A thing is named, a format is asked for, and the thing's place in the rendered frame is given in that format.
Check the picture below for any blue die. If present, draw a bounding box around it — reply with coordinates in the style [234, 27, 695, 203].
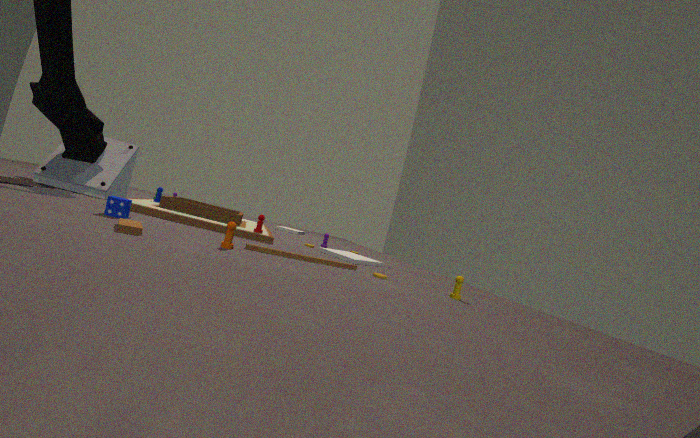
[104, 196, 132, 219]

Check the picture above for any orange pawn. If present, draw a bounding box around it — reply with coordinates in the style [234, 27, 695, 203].
[221, 222, 237, 249]

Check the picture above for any dark red pawn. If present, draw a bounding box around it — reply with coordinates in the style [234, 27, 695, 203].
[254, 215, 265, 234]

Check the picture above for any brown flat bar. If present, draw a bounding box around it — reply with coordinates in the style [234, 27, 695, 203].
[245, 243, 357, 270]

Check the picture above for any yellow pawn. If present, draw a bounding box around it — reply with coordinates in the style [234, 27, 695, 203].
[450, 276, 463, 300]

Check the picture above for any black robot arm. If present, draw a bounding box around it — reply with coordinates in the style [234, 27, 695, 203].
[30, 0, 107, 164]

